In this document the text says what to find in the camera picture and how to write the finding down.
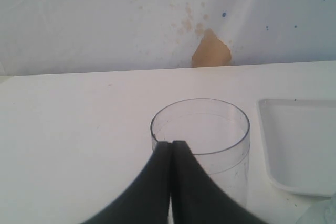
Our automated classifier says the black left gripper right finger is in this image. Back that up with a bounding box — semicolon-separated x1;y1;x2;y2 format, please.
170;141;263;223

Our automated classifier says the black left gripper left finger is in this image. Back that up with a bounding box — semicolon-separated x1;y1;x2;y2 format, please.
86;142;172;224

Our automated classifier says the clear glass with coins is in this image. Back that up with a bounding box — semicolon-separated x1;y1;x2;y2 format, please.
150;98;250;207

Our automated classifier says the white rectangular tray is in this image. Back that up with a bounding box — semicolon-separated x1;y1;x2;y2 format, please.
257;99;335;197

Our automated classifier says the clear plastic dome lid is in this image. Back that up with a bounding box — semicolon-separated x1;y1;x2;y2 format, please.
296;198;335;224

